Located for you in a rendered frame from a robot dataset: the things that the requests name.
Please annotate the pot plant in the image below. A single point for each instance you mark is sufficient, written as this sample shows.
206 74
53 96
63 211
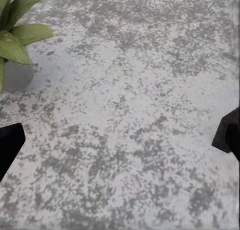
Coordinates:
16 70

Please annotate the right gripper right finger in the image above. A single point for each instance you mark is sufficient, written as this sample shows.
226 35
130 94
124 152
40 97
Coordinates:
232 138

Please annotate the charcoal grill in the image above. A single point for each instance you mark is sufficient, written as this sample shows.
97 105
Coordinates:
219 139

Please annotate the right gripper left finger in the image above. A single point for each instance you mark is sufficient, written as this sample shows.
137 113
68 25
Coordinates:
12 138

